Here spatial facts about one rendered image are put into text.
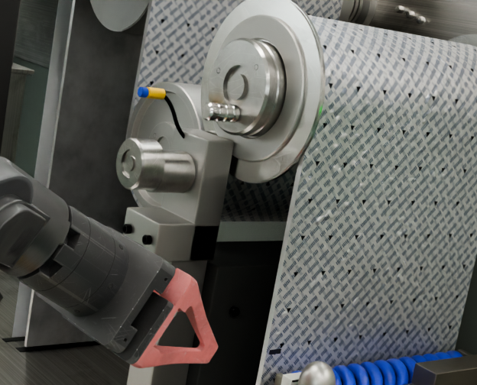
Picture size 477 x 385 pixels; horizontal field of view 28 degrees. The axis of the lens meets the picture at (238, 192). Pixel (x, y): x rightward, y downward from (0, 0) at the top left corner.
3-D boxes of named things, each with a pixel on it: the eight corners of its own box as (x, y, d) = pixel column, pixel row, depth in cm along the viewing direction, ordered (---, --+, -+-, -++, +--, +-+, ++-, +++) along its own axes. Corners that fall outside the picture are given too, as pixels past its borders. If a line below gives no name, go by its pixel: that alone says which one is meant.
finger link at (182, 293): (203, 409, 65) (112, 354, 59) (147, 368, 70) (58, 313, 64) (258, 325, 66) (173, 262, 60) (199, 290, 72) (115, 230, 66)
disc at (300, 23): (187, 159, 82) (216, -15, 79) (192, 159, 82) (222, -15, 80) (300, 205, 71) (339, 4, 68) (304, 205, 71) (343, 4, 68)
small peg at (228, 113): (212, 101, 72) (211, 120, 72) (241, 104, 73) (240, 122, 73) (200, 101, 73) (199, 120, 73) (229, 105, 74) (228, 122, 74)
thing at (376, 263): (254, 390, 75) (298, 161, 72) (446, 363, 90) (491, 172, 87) (258, 393, 75) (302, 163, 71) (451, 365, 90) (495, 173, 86)
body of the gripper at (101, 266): (126, 360, 60) (42, 308, 55) (51, 304, 68) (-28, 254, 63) (183, 273, 61) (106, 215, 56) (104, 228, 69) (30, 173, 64)
